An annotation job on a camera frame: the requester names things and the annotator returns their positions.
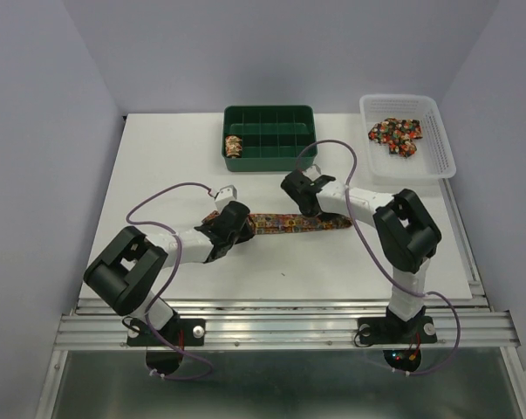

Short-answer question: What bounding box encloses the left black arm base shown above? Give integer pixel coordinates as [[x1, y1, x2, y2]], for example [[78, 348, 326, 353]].
[[121, 317, 206, 348]]

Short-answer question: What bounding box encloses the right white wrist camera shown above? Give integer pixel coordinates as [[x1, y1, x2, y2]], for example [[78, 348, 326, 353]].
[[303, 164, 322, 182]]

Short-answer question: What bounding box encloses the rolled patterned tie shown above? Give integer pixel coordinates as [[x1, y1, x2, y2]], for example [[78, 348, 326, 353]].
[[224, 135, 243, 159]]

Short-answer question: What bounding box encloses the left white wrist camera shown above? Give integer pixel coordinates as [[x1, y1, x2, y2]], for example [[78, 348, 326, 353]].
[[214, 185, 237, 212]]

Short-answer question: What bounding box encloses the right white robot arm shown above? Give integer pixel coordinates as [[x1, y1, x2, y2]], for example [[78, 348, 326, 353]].
[[281, 170, 442, 340]]

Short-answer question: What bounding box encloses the white plastic basket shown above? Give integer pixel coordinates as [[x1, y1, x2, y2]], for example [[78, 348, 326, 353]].
[[359, 94, 456, 185]]

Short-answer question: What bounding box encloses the aluminium frame rail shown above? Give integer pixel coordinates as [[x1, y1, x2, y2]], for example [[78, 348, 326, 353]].
[[37, 182, 526, 418]]

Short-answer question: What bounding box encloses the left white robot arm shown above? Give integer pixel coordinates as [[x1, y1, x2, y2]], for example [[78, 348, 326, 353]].
[[83, 201, 253, 344]]

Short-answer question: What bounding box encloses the dark floral tie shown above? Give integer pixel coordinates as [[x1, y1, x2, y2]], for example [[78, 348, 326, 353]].
[[367, 118, 423, 158]]

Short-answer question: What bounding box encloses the green divided organizer tray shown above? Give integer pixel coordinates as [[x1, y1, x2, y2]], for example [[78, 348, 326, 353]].
[[221, 105, 318, 173]]

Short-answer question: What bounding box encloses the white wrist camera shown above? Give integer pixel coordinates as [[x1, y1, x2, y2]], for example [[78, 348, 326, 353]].
[[303, 164, 322, 182], [214, 185, 237, 212]]

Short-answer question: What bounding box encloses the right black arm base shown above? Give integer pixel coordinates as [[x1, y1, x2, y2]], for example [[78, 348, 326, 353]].
[[358, 316, 438, 347]]

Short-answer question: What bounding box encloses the colourful squares patterned tie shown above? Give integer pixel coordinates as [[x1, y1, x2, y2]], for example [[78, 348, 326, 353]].
[[201, 209, 354, 235]]

